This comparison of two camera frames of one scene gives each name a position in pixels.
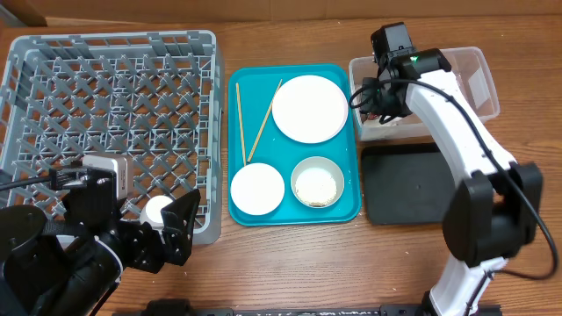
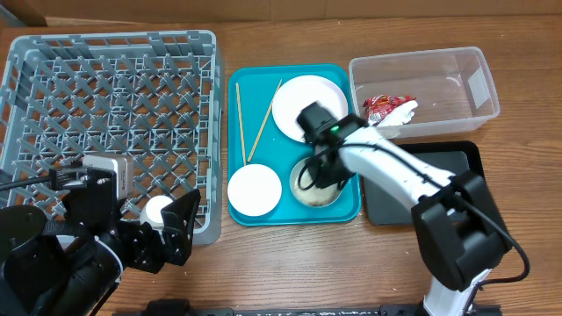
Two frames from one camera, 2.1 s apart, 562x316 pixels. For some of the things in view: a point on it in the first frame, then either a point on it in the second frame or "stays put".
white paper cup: x=151 y=211 stays put
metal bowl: x=317 y=182 stays put
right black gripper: x=366 y=104 → x=321 y=180
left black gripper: x=178 y=234 stays put
